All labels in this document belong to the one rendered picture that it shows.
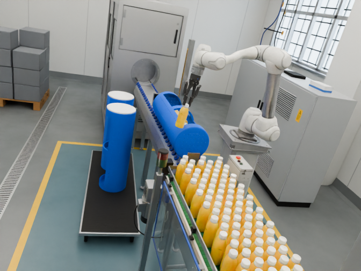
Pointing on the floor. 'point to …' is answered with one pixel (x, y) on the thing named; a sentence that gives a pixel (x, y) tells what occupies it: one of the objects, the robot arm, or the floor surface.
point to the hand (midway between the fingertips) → (187, 101)
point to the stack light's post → (150, 221)
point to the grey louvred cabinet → (293, 132)
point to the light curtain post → (186, 68)
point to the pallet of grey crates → (24, 65)
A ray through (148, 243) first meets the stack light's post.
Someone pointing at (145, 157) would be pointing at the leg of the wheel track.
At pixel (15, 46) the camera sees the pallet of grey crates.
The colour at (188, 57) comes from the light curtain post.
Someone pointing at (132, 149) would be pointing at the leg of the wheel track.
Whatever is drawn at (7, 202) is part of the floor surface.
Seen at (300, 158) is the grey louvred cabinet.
